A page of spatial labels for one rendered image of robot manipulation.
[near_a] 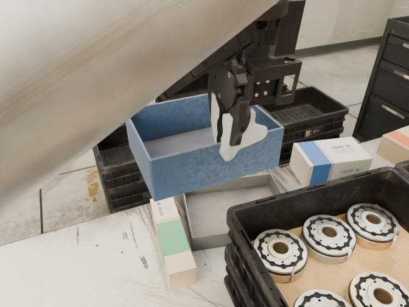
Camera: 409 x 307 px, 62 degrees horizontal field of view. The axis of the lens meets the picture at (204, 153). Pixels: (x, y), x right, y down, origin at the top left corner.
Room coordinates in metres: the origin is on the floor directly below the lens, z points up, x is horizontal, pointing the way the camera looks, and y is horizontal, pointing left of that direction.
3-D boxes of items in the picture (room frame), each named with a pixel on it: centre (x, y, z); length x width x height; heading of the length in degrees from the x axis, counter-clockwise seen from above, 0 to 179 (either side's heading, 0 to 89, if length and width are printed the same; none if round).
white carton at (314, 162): (0.84, -0.39, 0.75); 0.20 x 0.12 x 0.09; 101
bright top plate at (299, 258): (0.41, -0.14, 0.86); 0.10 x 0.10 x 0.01
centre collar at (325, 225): (0.45, -0.25, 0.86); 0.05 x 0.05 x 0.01
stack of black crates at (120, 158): (1.20, 0.26, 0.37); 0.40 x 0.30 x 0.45; 113
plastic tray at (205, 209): (0.65, -0.08, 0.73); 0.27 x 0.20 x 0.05; 101
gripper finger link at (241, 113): (0.35, -0.04, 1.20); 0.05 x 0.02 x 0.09; 21
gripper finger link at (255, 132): (0.36, -0.05, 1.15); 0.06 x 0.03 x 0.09; 111
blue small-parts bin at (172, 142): (0.44, 0.01, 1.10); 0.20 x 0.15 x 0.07; 113
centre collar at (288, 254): (0.41, -0.14, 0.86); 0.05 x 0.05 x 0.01
